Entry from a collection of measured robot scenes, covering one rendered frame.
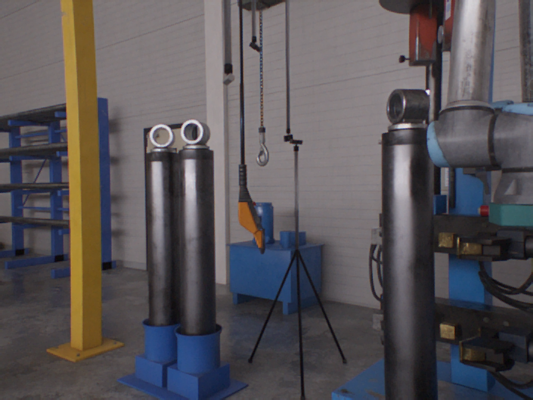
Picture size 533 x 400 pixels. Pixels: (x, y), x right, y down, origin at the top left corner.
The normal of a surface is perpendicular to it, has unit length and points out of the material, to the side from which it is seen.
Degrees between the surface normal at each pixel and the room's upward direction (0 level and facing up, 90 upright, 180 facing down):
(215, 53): 90
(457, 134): 80
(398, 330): 90
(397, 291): 90
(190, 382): 90
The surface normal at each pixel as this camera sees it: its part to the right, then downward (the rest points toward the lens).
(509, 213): -0.25, 0.03
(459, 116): -0.54, -0.14
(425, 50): 0.09, 0.03
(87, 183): 0.77, 0.00
